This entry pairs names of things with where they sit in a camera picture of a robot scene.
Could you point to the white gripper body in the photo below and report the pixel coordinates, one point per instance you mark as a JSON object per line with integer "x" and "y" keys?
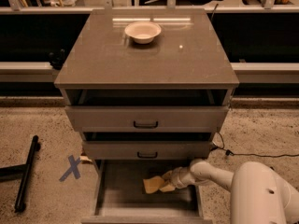
{"x": 177, "y": 177}

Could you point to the yellow sponge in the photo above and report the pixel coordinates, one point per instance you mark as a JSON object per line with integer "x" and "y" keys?
{"x": 153, "y": 184}

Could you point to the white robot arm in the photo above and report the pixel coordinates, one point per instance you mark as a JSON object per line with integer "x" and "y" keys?
{"x": 258, "y": 195}

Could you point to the grey bottom drawer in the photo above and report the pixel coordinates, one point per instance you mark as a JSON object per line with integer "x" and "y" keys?
{"x": 120, "y": 197}

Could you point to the grey drawer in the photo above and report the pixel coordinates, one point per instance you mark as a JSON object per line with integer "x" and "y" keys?
{"x": 140, "y": 111}
{"x": 120, "y": 197}
{"x": 147, "y": 146}

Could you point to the grey middle drawer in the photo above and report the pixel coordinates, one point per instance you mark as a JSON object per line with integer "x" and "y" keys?
{"x": 147, "y": 146}

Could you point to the grey drawer cabinet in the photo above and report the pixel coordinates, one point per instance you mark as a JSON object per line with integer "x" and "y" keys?
{"x": 186, "y": 55}

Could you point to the grey top drawer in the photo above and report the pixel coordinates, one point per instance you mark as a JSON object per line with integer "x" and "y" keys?
{"x": 140, "y": 111}

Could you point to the blue tape cross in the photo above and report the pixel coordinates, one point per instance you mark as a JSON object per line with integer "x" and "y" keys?
{"x": 72, "y": 170}

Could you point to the white bowl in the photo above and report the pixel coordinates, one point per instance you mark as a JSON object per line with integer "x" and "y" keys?
{"x": 143, "y": 32}

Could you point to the black stand leg left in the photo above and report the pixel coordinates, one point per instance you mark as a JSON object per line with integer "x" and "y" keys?
{"x": 21, "y": 172}

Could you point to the black clamp knob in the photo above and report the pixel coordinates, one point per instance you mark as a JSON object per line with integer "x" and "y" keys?
{"x": 57, "y": 59}

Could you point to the black antenna rod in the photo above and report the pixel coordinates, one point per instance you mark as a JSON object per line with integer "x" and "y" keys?
{"x": 213, "y": 12}

